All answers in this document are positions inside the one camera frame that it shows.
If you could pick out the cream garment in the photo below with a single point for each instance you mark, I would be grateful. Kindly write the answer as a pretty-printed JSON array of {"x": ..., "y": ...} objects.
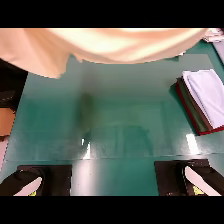
[{"x": 100, "y": 45}]

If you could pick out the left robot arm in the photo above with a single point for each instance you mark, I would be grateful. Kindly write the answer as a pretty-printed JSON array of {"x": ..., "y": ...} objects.
[{"x": 25, "y": 185}]

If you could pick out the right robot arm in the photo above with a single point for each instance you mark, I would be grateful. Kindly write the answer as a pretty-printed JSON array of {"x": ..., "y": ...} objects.
[{"x": 196, "y": 181}]

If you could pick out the red garment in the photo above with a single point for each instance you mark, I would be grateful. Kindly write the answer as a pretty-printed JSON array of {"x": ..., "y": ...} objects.
[{"x": 190, "y": 111}]

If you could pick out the green garment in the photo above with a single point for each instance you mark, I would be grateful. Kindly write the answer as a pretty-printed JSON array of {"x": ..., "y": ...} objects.
[{"x": 195, "y": 111}]

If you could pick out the brown garment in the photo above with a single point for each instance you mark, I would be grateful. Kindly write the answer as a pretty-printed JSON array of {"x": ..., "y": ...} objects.
[{"x": 199, "y": 108}]

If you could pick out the white garment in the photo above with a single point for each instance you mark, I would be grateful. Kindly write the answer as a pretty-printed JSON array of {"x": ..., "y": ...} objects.
[{"x": 208, "y": 96}]

